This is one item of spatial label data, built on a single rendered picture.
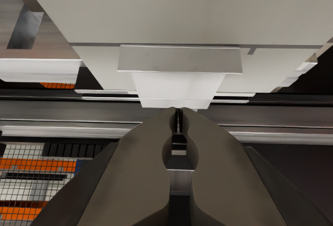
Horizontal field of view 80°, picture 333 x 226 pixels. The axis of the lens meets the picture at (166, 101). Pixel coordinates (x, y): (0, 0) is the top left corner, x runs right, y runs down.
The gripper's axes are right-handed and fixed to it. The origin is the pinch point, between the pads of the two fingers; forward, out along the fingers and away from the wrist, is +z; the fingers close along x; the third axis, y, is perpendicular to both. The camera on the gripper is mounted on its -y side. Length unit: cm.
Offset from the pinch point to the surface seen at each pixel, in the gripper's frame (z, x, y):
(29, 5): 14.5, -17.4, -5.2
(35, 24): 17.7, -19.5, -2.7
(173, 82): 7.1, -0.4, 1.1
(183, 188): 2.5, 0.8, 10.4
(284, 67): 5.5, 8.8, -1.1
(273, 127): 27.9, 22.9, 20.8
